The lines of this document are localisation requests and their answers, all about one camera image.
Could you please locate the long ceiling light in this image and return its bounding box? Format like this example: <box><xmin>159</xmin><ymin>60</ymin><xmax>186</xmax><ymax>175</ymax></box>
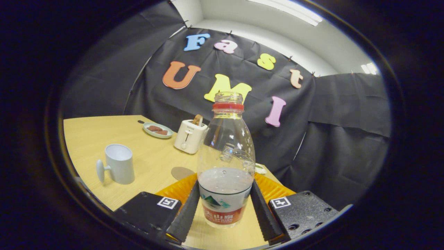
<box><xmin>248</xmin><ymin>0</ymin><xmax>323</xmax><ymax>26</ymax></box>

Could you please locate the round brown coaster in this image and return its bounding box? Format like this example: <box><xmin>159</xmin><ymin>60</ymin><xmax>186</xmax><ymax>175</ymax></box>
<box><xmin>171</xmin><ymin>166</ymin><xmax>195</xmax><ymax>181</ymax></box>

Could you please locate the pale green plate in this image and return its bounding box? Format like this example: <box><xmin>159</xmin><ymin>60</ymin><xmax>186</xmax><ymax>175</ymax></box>
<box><xmin>143</xmin><ymin>122</ymin><xmax>174</xmax><ymax>139</ymax></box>

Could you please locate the clear plastic juice bottle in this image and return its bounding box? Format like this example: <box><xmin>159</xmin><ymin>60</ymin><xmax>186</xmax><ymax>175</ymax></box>
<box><xmin>197</xmin><ymin>92</ymin><xmax>256</xmax><ymax>228</ymax></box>

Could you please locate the wooden table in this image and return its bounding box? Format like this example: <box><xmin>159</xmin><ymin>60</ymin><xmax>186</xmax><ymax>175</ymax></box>
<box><xmin>62</xmin><ymin>115</ymin><xmax>283</xmax><ymax>250</ymax></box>

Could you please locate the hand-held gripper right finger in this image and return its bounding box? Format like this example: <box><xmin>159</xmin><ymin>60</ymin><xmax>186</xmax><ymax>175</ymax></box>
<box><xmin>250</xmin><ymin>173</ymin><xmax>353</xmax><ymax>242</ymax></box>

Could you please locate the white cup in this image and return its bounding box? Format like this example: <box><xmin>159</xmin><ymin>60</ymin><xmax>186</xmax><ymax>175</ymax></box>
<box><xmin>96</xmin><ymin>144</ymin><xmax>135</xmax><ymax>185</ymax></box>

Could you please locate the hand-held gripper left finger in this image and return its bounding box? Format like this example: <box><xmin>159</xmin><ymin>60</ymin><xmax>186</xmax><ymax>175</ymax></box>
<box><xmin>114</xmin><ymin>173</ymin><xmax>200</xmax><ymax>243</ymax></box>

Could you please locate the white toaster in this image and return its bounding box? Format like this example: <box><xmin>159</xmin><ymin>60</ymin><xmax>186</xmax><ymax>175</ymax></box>
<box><xmin>174</xmin><ymin>119</ymin><xmax>208</xmax><ymax>154</ymax></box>

